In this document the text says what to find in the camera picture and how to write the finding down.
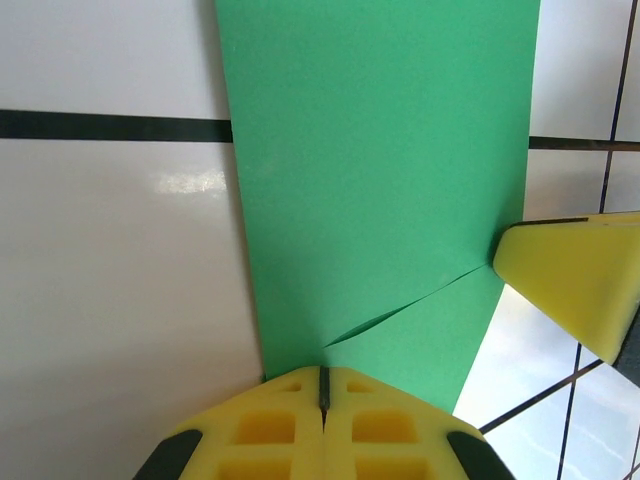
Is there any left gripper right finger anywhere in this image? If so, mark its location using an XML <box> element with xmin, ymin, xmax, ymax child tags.
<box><xmin>323</xmin><ymin>367</ymin><xmax>516</xmax><ymax>480</ymax></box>

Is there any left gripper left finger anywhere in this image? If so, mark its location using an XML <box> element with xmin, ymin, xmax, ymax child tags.
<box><xmin>132</xmin><ymin>367</ymin><xmax>324</xmax><ymax>480</ymax></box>

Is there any green paper sheet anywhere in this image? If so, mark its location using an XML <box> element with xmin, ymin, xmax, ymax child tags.
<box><xmin>214</xmin><ymin>0</ymin><xmax>542</xmax><ymax>417</ymax></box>

